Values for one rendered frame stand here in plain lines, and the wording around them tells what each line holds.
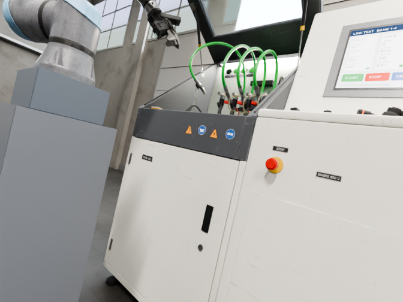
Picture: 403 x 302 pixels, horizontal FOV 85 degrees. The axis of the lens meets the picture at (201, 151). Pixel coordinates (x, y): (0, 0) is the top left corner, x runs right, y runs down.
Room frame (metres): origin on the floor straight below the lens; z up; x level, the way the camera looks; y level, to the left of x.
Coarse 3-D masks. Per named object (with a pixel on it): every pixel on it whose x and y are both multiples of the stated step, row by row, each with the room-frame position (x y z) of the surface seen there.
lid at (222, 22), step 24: (192, 0) 1.32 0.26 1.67; (216, 0) 1.27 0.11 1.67; (240, 0) 1.20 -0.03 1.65; (264, 0) 1.14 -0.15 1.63; (288, 0) 1.08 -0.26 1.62; (312, 0) 1.02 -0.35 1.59; (216, 24) 1.39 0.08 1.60; (240, 24) 1.31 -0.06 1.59; (264, 24) 1.24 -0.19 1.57; (288, 24) 1.15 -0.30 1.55; (216, 48) 1.52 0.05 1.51; (240, 48) 1.42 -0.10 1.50; (264, 48) 1.33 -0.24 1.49; (288, 48) 1.26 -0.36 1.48
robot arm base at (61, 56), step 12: (48, 48) 0.57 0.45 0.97; (60, 48) 0.57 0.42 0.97; (72, 48) 0.58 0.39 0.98; (84, 48) 0.60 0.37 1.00; (48, 60) 0.56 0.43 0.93; (60, 60) 0.57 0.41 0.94; (72, 60) 0.57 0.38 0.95; (84, 60) 0.60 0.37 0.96; (60, 72) 0.56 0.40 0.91; (72, 72) 0.57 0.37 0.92; (84, 72) 0.60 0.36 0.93
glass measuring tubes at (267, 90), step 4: (260, 80) 1.32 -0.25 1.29; (268, 80) 1.29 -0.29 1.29; (272, 80) 1.27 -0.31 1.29; (260, 84) 1.32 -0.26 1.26; (268, 84) 1.28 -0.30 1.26; (272, 84) 1.28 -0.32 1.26; (260, 88) 1.34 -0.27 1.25; (264, 88) 1.31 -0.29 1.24; (268, 88) 1.29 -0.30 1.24; (272, 88) 1.29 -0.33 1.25; (260, 92) 1.34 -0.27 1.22; (264, 92) 1.32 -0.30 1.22; (268, 92) 1.29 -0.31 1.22; (252, 96) 1.37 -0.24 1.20; (252, 100) 1.36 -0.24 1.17; (256, 100) 1.33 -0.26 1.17
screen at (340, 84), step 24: (360, 24) 0.89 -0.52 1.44; (384, 24) 0.84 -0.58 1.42; (336, 48) 0.91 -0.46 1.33; (360, 48) 0.85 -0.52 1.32; (384, 48) 0.80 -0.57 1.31; (336, 72) 0.87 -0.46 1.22; (360, 72) 0.82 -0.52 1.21; (384, 72) 0.77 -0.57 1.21; (336, 96) 0.83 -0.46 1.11; (360, 96) 0.79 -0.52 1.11; (384, 96) 0.75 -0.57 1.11
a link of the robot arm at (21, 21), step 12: (12, 0) 0.60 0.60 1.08; (24, 0) 0.59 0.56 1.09; (36, 0) 0.60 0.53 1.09; (12, 12) 0.60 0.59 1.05; (24, 12) 0.59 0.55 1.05; (36, 12) 0.58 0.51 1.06; (12, 24) 0.61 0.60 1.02; (24, 24) 0.60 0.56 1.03; (36, 24) 0.59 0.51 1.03; (24, 36) 0.64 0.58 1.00; (36, 36) 0.62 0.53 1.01
